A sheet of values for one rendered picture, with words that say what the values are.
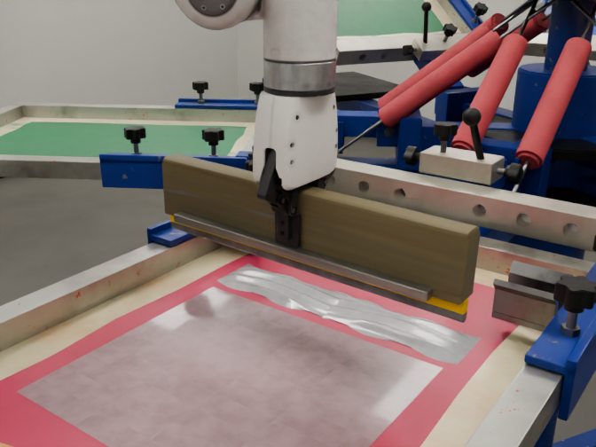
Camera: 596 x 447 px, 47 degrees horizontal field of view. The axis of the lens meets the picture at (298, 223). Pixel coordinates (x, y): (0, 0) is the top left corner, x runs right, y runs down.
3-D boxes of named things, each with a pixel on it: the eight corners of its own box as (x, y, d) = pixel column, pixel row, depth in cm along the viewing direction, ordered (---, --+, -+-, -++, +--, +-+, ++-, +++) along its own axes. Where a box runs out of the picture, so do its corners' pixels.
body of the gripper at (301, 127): (299, 67, 76) (297, 163, 81) (239, 79, 69) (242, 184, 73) (356, 74, 72) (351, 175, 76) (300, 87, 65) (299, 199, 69)
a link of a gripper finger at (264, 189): (284, 123, 71) (301, 160, 75) (246, 177, 68) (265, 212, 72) (294, 125, 71) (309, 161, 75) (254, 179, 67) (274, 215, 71)
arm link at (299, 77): (299, 50, 76) (299, 75, 77) (248, 58, 69) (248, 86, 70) (356, 56, 72) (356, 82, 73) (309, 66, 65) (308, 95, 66)
